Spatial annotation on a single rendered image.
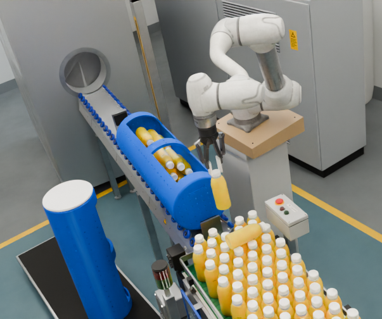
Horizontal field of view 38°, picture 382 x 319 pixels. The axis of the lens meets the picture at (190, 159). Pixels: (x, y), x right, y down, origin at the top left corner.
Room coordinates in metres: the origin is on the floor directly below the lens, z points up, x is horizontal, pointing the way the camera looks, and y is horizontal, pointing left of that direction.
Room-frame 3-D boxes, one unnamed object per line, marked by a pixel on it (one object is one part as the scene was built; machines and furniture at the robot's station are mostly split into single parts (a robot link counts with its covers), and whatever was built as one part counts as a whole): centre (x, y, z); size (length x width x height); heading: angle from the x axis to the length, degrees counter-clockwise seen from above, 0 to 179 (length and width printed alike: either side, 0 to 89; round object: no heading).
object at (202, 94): (1.96, -0.10, 1.73); 0.13 x 0.11 x 0.16; 70
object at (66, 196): (2.57, 0.69, 1.03); 0.28 x 0.28 x 0.01
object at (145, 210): (3.05, 0.37, 0.31); 0.06 x 0.06 x 0.63; 18
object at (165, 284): (1.60, 0.20, 1.18); 0.06 x 0.06 x 0.05
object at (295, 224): (1.97, -0.36, 1.05); 0.20 x 0.10 x 0.10; 18
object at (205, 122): (1.97, -0.09, 1.62); 0.09 x 0.09 x 0.06
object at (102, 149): (3.98, 0.67, 0.31); 0.06 x 0.06 x 0.63; 18
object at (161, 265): (1.60, 0.20, 1.18); 0.06 x 0.06 x 0.16
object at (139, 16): (3.59, 0.13, 0.85); 0.06 x 0.06 x 1.70; 18
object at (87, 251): (2.57, 0.69, 0.59); 0.28 x 0.28 x 0.88
